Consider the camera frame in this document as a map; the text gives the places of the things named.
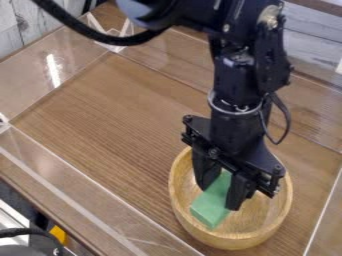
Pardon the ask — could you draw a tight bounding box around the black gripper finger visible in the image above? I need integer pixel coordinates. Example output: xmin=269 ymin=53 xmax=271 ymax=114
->
xmin=225 ymin=172 xmax=256 ymax=211
xmin=192 ymin=147 xmax=220 ymax=191

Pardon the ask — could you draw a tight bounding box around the clear acrylic corner bracket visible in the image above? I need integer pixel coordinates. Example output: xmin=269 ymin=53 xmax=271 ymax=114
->
xmin=86 ymin=13 xmax=134 ymax=54

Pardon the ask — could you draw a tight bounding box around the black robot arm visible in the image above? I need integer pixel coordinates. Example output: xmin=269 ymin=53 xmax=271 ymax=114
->
xmin=117 ymin=0 xmax=292 ymax=211

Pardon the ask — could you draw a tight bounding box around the yellow tag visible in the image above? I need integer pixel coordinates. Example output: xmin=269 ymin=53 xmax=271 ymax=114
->
xmin=49 ymin=225 xmax=68 ymax=245

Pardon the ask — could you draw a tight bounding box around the green rectangular block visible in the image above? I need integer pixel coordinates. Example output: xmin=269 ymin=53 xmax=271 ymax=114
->
xmin=189 ymin=170 xmax=231 ymax=230

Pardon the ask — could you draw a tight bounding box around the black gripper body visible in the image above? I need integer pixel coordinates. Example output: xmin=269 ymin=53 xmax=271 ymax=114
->
xmin=181 ymin=96 xmax=285 ymax=198

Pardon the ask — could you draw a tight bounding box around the brown wooden bowl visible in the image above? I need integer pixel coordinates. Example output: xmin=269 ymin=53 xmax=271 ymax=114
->
xmin=168 ymin=147 xmax=292 ymax=250

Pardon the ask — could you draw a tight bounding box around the clear acrylic enclosure wall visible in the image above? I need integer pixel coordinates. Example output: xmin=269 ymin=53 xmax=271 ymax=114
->
xmin=0 ymin=113 xmax=203 ymax=256

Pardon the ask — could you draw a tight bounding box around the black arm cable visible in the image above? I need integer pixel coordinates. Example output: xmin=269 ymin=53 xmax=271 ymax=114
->
xmin=28 ymin=0 xmax=171 ymax=47

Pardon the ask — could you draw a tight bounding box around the black cable bottom left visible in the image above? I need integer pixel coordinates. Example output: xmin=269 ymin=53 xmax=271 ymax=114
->
xmin=0 ymin=227 xmax=66 ymax=256

